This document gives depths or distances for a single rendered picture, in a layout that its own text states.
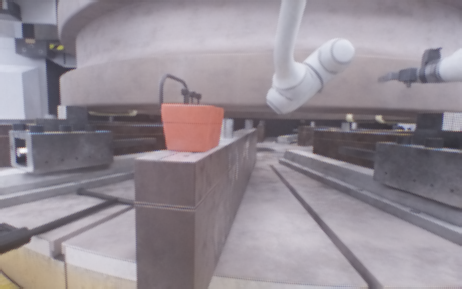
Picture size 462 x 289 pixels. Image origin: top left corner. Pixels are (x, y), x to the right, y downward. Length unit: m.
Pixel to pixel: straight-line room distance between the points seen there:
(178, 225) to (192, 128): 0.24
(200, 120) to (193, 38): 0.96
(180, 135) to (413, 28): 1.55
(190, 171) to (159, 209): 0.11
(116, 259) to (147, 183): 0.45
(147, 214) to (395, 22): 1.61
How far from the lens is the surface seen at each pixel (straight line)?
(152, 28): 1.69
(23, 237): 1.16
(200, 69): 1.28
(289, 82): 0.72
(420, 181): 1.34
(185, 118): 0.61
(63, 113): 1.78
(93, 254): 1.00
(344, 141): 2.75
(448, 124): 1.45
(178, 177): 0.50
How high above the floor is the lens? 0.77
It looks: 6 degrees down
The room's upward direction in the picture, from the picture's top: 2 degrees clockwise
